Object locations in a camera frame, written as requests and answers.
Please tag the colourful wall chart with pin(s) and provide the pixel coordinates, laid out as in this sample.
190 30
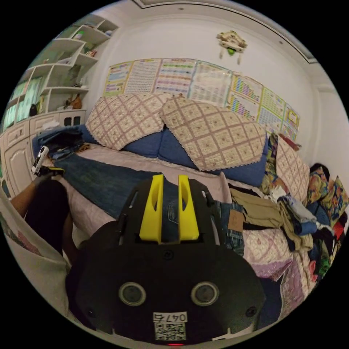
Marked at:
210 84
143 76
244 95
117 79
291 122
174 76
271 111

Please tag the bed with pale quilt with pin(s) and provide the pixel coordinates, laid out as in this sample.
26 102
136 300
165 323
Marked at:
90 210

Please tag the person's body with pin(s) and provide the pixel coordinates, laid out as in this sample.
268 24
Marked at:
46 215

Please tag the person's left forearm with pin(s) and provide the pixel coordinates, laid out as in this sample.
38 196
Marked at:
23 199

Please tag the white shelf cupboard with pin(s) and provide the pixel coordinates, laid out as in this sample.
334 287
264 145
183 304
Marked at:
41 117

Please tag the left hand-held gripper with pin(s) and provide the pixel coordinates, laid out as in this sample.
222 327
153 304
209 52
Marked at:
43 171

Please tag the wooden wall ornament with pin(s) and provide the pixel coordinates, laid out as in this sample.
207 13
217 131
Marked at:
231 43

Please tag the person's left hand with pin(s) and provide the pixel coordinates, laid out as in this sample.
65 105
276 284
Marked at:
41 180

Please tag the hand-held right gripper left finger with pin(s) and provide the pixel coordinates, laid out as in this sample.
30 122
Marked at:
150 218

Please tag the blue cushion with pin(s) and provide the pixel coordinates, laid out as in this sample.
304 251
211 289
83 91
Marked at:
143 144
177 151

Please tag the blue jeans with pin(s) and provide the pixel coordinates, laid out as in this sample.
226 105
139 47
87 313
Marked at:
103 180

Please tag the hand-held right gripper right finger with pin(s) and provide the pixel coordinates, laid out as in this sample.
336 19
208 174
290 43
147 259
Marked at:
191 220

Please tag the checked pillow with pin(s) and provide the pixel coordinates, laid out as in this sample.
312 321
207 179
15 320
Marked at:
291 169
122 120
212 136

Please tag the floral cushion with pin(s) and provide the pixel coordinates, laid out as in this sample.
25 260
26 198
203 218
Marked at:
337 197
268 166
317 184

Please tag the pile of blue clothes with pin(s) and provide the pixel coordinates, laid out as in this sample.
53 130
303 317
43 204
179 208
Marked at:
58 139

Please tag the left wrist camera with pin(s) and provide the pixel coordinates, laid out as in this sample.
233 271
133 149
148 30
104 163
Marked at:
40 159

